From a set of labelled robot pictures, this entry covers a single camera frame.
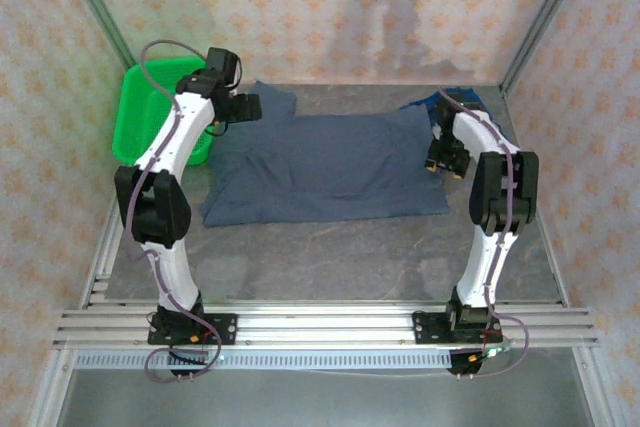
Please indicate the grey-blue t-shirt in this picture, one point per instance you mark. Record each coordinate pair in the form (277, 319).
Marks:
(325, 167)

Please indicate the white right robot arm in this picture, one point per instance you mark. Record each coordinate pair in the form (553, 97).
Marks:
(480, 267)

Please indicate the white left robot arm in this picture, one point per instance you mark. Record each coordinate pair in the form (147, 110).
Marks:
(175, 137)

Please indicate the blue printed folded t-shirt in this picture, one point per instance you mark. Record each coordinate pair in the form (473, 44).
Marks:
(417, 103)

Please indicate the green plastic mesh basket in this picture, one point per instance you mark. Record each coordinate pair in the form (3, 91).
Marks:
(137, 112)

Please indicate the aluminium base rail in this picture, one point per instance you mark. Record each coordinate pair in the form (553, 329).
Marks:
(325, 327)

